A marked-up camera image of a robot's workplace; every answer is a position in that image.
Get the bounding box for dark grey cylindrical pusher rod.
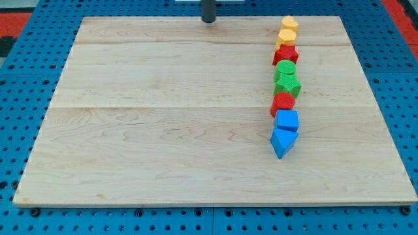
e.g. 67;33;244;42
201;0;216;24

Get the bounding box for yellow heart block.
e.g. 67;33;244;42
281;16;298;32

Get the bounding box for yellow hexagon block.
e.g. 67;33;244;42
276;29;297;50

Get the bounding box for red star block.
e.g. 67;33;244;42
272;44;299;66

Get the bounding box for green cylinder block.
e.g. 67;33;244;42
274;60;297;82

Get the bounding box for green star block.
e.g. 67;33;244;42
273;74;302;99

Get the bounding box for red cylinder block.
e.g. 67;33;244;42
270;92;295;117

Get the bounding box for light wooden board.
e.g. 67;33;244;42
13;16;417;208

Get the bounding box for blue cube block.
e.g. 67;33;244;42
273;110;299;132

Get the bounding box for blue triangle block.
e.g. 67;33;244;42
270;128;298;159

